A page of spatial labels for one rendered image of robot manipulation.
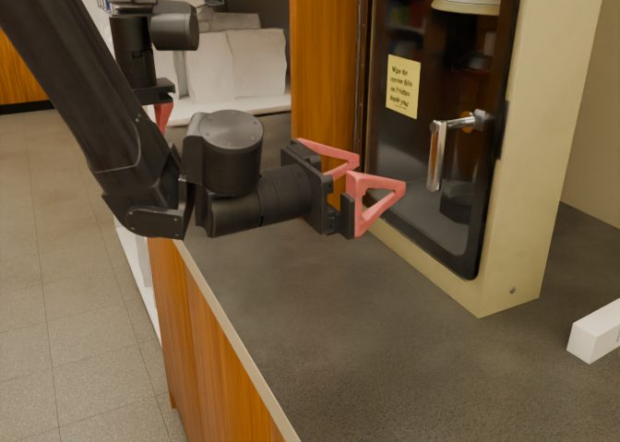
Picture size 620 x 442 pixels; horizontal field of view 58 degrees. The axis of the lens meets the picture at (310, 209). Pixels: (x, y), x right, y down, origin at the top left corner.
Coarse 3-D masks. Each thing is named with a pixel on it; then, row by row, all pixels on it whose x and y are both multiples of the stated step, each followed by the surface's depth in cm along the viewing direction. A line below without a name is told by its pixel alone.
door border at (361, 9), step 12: (360, 12) 84; (516, 24) 59; (360, 36) 86; (360, 48) 86; (360, 60) 87; (360, 72) 88; (360, 84) 89; (360, 96) 89; (360, 108) 90; (360, 120) 91; (360, 132) 91; (360, 144) 92; (360, 156) 93; (360, 168) 94
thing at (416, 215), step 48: (384, 0) 78; (432, 0) 69; (480, 0) 62; (384, 48) 81; (432, 48) 71; (480, 48) 64; (384, 96) 83; (432, 96) 73; (480, 96) 65; (384, 144) 86; (480, 144) 67; (384, 192) 88; (432, 192) 77; (480, 192) 68; (432, 240) 79; (480, 240) 70
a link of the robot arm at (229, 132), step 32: (192, 128) 49; (224, 128) 50; (256, 128) 50; (192, 160) 50; (224, 160) 49; (256, 160) 51; (192, 192) 56; (224, 192) 51; (128, 224) 54; (160, 224) 54
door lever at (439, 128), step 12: (444, 120) 65; (456, 120) 66; (468, 120) 67; (432, 132) 66; (444, 132) 66; (468, 132) 68; (432, 144) 67; (444, 144) 66; (432, 156) 67; (444, 156) 67; (432, 168) 68; (432, 180) 68
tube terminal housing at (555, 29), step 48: (528, 0) 58; (576, 0) 61; (528, 48) 60; (576, 48) 63; (528, 96) 63; (576, 96) 67; (528, 144) 66; (528, 192) 70; (384, 240) 93; (528, 240) 73; (480, 288) 74; (528, 288) 77
